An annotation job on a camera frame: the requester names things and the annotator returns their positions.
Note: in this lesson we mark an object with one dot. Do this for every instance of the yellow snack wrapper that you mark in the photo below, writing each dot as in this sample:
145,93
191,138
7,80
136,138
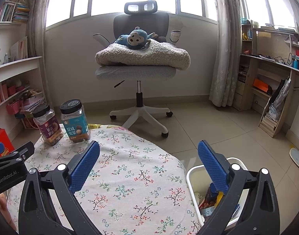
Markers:
218,199

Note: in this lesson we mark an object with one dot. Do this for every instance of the cream fluffy blanket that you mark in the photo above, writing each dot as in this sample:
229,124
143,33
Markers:
153,54

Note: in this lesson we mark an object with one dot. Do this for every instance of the grey curtain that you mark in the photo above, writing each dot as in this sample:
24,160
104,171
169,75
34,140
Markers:
226,68
36,27

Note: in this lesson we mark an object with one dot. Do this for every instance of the grey office chair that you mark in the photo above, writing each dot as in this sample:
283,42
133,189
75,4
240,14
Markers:
143,14

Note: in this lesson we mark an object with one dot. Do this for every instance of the red snack bag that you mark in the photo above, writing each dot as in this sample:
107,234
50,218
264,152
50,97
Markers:
210,197

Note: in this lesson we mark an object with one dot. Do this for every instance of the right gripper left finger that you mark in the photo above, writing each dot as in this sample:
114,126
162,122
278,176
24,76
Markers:
37,214

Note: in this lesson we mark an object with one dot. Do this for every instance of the white bookshelf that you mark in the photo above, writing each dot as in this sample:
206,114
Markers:
19,69

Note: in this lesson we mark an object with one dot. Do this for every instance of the floral tablecloth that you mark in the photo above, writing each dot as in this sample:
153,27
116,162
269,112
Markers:
135,187

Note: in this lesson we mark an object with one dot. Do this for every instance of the red gift box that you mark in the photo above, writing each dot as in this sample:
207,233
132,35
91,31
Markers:
6,141

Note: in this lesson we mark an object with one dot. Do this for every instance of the wooden shelf unit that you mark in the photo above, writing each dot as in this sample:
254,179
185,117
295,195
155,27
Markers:
268,73

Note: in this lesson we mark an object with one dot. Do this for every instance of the round white scale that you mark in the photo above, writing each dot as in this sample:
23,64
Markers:
294,155

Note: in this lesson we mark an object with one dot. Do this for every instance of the person left hand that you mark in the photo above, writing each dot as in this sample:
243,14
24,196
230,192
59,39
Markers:
5,212

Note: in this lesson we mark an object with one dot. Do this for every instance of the purple label nut jar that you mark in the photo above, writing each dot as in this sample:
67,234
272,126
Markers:
47,123

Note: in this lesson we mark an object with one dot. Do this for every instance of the blue monkey plush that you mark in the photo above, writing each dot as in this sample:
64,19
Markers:
137,39

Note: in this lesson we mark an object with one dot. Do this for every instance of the blue label nut jar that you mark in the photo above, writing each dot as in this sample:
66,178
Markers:
74,120

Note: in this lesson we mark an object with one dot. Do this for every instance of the white trash bin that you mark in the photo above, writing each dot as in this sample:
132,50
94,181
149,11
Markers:
198,181

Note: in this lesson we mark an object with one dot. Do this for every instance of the grey curtain right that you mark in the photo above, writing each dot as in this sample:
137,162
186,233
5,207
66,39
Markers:
226,68

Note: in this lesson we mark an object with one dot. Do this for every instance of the milk carton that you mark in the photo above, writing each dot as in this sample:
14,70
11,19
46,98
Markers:
206,212

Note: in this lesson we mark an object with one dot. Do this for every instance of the grey curtain left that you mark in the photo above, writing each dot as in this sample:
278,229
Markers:
36,27

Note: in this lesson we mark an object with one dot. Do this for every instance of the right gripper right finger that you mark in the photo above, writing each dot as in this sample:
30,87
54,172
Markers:
260,214

